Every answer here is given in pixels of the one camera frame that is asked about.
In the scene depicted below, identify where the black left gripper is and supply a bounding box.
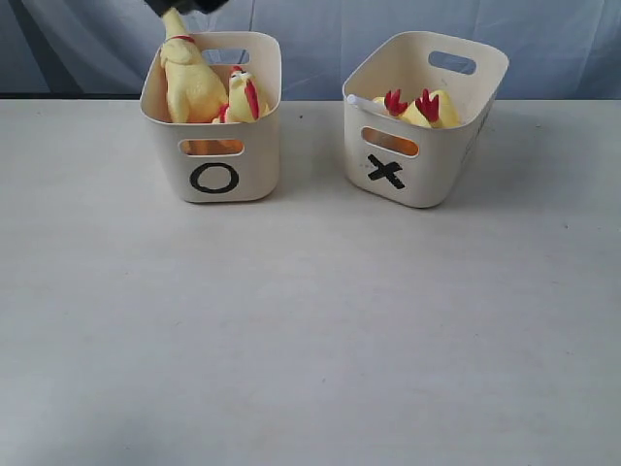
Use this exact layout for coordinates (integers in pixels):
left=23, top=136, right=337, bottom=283
left=144, top=0, right=228, bottom=17

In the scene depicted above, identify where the yellow rubber chicken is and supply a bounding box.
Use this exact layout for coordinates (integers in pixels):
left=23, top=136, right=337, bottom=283
left=159, top=7, right=228, bottom=123
left=212, top=65, right=270, bottom=123
left=362, top=88, right=461, bottom=156

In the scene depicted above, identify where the yellow rubber chicken front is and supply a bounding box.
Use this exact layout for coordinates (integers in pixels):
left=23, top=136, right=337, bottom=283
left=212, top=65, right=270, bottom=123

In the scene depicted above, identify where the cream bin marked X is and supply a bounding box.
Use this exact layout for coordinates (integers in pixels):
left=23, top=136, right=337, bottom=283
left=342, top=31, right=509, bottom=208

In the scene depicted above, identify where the cream bin marked O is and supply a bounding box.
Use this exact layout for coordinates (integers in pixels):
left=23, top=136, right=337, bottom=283
left=140, top=31, right=281, bottom=203

